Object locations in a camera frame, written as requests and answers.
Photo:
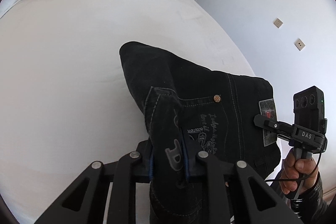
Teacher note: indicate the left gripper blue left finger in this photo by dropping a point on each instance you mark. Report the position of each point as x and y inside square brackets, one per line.
[144, 165]

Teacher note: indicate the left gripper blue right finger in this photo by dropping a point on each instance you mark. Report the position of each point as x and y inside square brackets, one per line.
[191, 148]

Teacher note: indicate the black denim pants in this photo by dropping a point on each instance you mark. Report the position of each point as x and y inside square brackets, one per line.
[216, 108]

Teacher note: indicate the person's right hand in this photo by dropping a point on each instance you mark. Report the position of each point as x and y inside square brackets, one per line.
[291, 168]

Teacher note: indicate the person's right black sleeve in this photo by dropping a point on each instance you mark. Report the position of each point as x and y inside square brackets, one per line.
[310, 206]

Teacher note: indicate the black tracking camera box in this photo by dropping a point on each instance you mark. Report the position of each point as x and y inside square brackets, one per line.
[309, 109]

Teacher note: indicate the lower beige wall socket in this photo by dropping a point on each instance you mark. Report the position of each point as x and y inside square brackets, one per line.
[300, 45]

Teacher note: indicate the beige wall socket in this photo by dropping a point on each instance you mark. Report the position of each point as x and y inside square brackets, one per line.
[278, 23]
[300, 45]

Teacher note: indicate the upper beige wall socket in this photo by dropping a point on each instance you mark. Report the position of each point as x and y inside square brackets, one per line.
[278, 23]

